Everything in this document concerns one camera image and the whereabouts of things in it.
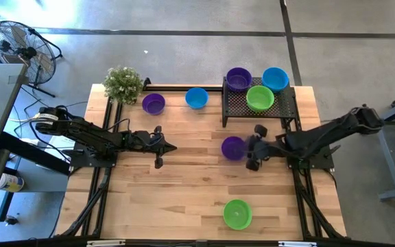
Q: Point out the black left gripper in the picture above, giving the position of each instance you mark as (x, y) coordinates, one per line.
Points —
(146, 141)

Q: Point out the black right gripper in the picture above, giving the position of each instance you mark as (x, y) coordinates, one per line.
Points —
(264, 151)

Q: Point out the purple plastic mini bowl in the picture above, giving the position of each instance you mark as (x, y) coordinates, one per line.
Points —
(233, 148)
(153, 104)
(238, 79)

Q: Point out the green plastic mini bowl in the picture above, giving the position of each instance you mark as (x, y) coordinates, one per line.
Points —
(260, 97)
(237, 214)

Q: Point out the blue plastic mini bowl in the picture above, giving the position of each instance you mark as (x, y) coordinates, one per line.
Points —
(196, 98)
(275, 79)

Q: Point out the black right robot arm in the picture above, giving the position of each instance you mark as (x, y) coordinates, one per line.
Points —
(321, 135)

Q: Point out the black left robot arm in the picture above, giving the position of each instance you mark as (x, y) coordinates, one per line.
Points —
(91, 135)

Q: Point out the black perforated metal rack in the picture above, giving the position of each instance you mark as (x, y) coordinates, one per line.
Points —
(233, 106)

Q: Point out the small artificial green plant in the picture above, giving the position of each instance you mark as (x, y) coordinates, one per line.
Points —
(123, 84)

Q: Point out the white label strip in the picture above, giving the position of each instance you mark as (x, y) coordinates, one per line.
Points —
(297, 244)
(105, 243)

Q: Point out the white paper sheet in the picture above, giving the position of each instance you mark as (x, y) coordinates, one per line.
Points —
(58, 145)

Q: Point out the black desk support bar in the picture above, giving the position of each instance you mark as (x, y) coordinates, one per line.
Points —
(29, 151)

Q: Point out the white and yellow can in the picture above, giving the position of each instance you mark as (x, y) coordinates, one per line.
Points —
(10, 183)

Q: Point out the small black round floor object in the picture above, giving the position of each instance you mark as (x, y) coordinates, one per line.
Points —
(11, 220)

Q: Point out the black floor fan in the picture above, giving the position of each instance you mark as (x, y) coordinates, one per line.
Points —
(22, 51)

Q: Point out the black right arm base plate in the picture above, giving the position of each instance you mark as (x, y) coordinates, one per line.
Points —
(321, 163)

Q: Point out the black aluminium table frame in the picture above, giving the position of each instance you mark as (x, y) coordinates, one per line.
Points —
(177, 88)

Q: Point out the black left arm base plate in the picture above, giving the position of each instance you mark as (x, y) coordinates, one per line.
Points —
(81, 160)

